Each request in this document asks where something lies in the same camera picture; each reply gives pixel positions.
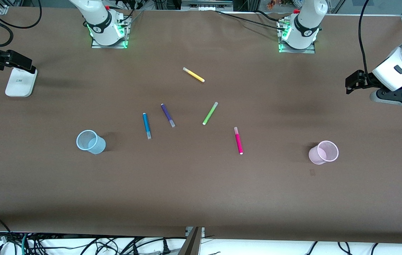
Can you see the orange toy figure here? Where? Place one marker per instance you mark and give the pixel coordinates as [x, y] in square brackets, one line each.
[271, 4]

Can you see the purple marker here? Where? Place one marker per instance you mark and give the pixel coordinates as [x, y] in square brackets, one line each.
[167, 115]

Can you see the green marker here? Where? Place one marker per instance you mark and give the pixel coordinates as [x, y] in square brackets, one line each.
[210, 113]

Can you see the black power plug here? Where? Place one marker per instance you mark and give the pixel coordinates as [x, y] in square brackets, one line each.
[166, 247]

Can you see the yellow marker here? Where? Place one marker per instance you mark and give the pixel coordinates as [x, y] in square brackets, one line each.
[194, 74]

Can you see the translucent blue cup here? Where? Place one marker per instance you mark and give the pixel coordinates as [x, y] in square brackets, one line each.
[94, 145]

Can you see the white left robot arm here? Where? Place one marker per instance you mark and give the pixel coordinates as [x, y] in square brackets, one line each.
[305, 21]

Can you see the silver metal rail fixture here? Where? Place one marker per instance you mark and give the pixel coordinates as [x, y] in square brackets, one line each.
[206, 4]

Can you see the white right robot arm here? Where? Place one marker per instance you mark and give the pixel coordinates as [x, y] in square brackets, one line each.
[98, 21]

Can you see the grey metal table leg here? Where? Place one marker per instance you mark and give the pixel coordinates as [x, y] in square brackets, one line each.
[191, 242]

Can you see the white plastic stand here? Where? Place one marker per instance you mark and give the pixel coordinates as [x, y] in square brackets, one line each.
[20, 85]

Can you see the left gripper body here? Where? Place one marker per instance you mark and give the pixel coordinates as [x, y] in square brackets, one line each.
[367, 81]

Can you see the blue marker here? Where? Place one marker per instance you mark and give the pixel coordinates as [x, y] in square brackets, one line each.
[146, 125]

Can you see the translucent pink cup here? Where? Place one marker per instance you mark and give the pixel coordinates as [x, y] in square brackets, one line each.
[319, 156]

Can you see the pink marker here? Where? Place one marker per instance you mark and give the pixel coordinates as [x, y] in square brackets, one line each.
[238, 140]

